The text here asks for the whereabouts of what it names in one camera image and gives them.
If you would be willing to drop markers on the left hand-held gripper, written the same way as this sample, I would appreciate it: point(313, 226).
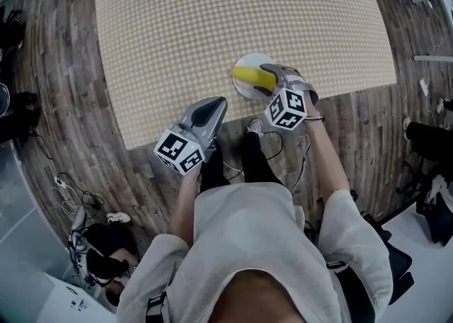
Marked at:
point(173, 148)

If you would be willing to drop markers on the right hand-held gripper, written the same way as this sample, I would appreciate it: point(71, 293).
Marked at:
point(286, 109)

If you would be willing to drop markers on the yellow corn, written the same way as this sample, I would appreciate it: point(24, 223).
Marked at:
point(253, 76)

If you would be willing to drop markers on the white round plate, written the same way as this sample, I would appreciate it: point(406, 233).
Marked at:
point(249, 61)

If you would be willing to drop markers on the person's left forearm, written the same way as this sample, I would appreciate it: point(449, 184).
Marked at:
point(184, 201)

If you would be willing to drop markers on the person's right forearm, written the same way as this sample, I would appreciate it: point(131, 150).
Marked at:
point(327, 162)

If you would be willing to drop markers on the person's right hand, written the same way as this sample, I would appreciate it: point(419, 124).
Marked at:
point(312, 107)

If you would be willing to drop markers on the person's right white shoe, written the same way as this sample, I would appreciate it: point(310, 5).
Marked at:
point(255, 127)

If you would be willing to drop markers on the person's black trousers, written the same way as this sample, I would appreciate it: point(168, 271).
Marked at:
point(258, 162)

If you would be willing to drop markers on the beige checkered tablecloth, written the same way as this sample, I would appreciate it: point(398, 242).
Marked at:
point(230, 20)

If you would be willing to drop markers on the black power adapter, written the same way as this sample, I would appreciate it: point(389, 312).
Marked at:
point(95, 205)

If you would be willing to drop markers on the white power strip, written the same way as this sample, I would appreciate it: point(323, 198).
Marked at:
point(61, 182)
point(424, 87)

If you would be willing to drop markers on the grey plastic bucket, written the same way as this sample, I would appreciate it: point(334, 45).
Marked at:
point(3, 100)

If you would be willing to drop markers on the black office chair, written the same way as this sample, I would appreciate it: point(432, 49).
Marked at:
point(393, 261)

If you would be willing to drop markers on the grey white desk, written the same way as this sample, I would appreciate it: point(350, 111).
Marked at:
point(24, 243)

